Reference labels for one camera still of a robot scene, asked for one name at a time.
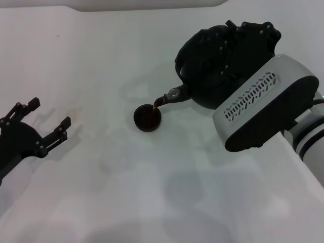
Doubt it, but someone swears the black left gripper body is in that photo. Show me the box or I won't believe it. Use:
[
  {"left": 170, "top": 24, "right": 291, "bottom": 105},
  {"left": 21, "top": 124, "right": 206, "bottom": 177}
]
[{"left": 0, "top": 120, "right": 48, "bottom": 187}]

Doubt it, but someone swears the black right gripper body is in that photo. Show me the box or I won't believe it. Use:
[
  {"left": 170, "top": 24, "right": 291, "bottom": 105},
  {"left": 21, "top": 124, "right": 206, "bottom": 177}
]
[{"left": 227, "top": 28, "right": 282, "bottom": 79}]

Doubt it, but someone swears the black round teapot with handle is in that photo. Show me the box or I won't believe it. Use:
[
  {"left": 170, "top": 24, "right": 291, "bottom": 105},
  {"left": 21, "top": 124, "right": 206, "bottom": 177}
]
[{"left": 152, "top": 24, "right": 245, "bottom": 111}]

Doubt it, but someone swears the small dark round teacup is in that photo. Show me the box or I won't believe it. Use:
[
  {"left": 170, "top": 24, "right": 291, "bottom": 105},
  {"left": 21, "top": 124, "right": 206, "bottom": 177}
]
[{"left": 133, "top": 104, "right": 163, "bottom": 133}]

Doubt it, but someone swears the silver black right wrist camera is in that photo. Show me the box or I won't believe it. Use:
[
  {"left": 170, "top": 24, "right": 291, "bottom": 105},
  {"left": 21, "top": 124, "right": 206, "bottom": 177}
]
[{"left": 212, "top": 53, "right": 320, "bottom": 153}]

